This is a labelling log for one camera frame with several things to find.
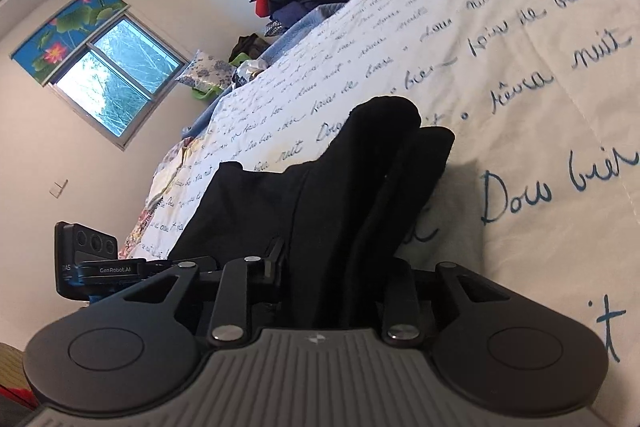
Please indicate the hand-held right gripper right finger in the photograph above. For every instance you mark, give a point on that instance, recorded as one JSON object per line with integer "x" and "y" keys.
{"x": 400, "y": 302}

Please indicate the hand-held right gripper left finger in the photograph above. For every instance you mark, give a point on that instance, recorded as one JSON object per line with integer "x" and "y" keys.
{"x": 270, "y": 267}

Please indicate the black pants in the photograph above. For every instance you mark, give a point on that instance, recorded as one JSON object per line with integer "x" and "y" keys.
{"x": 340, "y": 187}

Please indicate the aluminium sliding window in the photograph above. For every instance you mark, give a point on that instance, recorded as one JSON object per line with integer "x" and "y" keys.
{"x": 120, "y": 72}

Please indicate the green plastic basket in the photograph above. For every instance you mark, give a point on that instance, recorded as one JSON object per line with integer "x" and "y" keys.
{"x": 206, "y": 95}

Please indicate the crumpled white bag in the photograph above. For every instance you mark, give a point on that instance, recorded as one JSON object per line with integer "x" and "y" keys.
{"x": 252, "y": 71}

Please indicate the blue floral pillow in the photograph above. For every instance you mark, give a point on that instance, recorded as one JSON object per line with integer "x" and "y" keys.
{"x": 205, "y": 69}

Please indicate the lotus print roller blind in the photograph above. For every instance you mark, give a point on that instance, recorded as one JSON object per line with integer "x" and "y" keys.
{"x": 65, "y": 24}

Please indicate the black garment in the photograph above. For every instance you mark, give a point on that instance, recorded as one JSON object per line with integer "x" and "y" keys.
{"x": 250, "y": 47}

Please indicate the white script-printed bedspread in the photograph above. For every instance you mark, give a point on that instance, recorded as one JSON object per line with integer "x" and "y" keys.
{"x": 500, "y": 57}

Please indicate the white wall switch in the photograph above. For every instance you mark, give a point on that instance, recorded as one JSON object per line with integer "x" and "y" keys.
{"x": 58, "y": 188}

